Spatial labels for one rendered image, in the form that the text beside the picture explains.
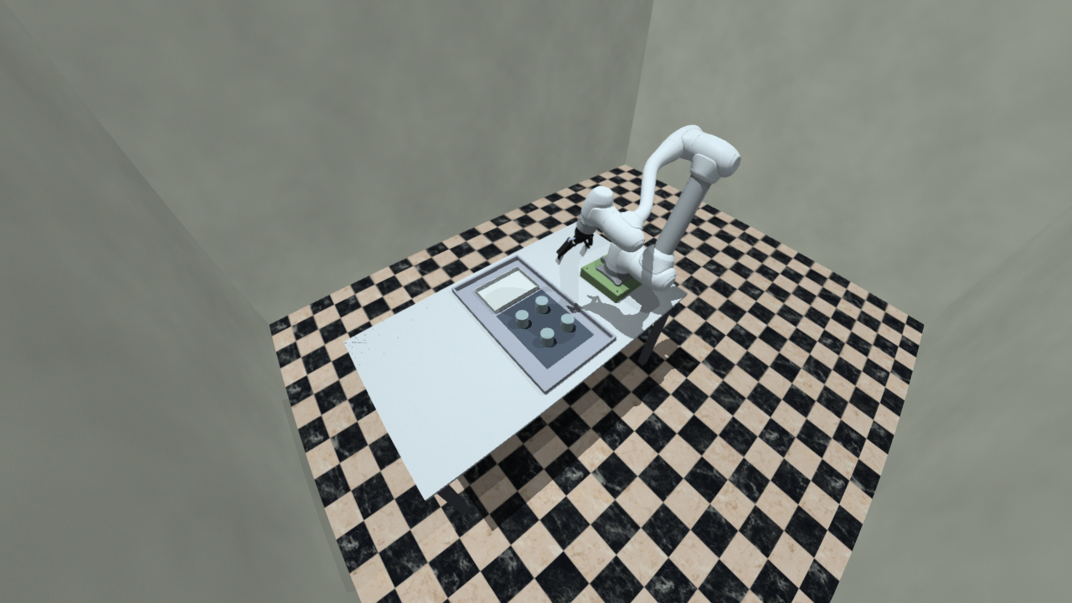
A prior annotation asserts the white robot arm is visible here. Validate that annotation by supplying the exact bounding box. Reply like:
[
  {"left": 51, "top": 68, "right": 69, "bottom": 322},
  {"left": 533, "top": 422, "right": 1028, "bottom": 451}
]
[{"left": 576, "top": 126, "right": 741, "bottom": 291}]

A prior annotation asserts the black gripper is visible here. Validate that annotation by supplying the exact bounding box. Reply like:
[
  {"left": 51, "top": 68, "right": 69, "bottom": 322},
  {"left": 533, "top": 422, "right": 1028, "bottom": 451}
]
[{"left": 555, "top": 227, "right": 594, "bottom": 264}]

